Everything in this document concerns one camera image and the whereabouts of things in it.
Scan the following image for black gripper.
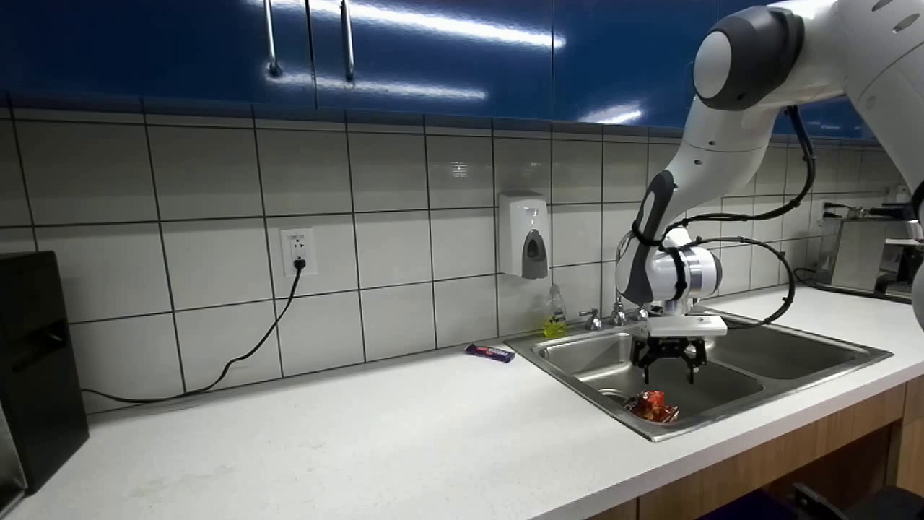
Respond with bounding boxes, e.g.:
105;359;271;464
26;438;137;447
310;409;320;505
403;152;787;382
632;337;709;386

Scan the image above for orange snack packet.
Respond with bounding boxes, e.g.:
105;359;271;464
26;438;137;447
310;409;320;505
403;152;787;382
629;389;680;425

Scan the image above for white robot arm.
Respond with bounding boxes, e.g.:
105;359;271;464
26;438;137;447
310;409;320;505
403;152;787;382
618;0;924;369

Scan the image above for stainless steel double sink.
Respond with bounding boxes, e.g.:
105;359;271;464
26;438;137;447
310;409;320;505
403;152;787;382
514;316;888;441

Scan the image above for chrome gooseneck faucet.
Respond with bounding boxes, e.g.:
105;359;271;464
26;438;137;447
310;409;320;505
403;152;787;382
577;230;638;333

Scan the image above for small purple candy wrapper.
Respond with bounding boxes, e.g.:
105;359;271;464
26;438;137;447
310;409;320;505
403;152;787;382
465;344;514;365

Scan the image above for silver appliance on counter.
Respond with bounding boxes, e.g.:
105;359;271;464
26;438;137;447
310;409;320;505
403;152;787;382
823;203;924;301

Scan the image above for wooden lower cabinets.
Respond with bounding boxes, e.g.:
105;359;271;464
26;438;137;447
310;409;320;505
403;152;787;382
593;378;924;520

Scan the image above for blue upper cabinets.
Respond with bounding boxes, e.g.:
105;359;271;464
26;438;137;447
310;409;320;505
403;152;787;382
0;0;875;142

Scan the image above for black coffee machine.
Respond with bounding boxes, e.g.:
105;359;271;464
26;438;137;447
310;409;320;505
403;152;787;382
0;252;91;508

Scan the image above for white wall soap dispenser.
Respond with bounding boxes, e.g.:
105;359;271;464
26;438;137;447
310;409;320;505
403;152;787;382
496;196;553;279

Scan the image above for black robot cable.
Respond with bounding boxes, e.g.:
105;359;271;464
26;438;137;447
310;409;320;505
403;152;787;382
629;105;820;330

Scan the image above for black power cable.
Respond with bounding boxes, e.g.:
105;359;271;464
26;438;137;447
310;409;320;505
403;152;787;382
78;253;310;408

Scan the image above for white wall outlet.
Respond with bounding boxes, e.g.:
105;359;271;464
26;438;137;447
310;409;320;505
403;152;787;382
280;229;314;275

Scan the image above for right chrome cabinet handle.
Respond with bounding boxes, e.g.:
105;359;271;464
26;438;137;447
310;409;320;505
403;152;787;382
340;0;356;84

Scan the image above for chrome cabinet handle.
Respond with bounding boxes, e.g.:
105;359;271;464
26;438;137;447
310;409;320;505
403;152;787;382
263;0;284;77
340;0;356;84

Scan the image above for left chrome cabinet handle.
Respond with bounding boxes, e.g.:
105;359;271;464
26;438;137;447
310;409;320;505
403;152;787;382
263;0;284;77

